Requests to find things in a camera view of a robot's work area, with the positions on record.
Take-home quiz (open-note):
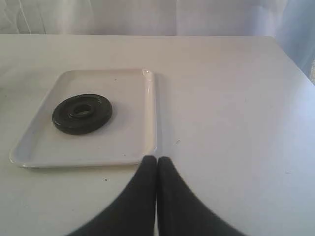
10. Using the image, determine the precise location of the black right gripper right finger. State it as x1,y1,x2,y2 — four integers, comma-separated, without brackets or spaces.
157,157,243,236

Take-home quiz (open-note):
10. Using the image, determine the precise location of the white rectangular plastic tray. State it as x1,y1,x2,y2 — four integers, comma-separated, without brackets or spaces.
9,68,158,168

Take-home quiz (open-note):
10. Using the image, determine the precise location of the black weight plate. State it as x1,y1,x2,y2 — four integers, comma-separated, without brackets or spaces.
52,94,113,135

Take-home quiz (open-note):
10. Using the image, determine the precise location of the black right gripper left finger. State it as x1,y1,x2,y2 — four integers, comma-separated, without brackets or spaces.
69,156,157,236

